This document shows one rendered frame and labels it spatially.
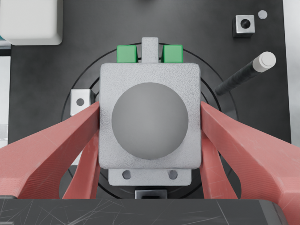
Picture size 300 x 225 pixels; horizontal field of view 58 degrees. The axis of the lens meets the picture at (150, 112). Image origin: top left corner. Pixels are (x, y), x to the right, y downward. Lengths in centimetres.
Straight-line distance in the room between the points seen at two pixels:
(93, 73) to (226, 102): 11
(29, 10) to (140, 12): 9
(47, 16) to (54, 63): 4
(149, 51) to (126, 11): 10
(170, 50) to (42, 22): 12
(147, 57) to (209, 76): 7
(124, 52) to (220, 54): 11
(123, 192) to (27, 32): 15
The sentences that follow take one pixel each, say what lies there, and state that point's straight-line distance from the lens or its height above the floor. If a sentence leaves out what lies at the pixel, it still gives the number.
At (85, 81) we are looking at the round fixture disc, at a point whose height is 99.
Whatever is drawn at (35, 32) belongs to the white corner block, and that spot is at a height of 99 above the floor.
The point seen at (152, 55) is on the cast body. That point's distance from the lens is 16.
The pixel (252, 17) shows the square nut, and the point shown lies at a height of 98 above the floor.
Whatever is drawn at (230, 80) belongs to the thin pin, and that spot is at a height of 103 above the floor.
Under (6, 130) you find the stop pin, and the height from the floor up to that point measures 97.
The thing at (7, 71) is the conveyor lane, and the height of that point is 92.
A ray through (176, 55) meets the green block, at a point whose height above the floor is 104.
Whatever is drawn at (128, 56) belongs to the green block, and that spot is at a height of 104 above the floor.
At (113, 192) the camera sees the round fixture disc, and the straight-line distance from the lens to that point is 22.
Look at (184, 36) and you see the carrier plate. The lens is 25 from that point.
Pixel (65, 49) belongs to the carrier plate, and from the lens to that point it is 25.
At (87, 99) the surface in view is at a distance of 20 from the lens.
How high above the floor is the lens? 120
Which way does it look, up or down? 85 degrees down
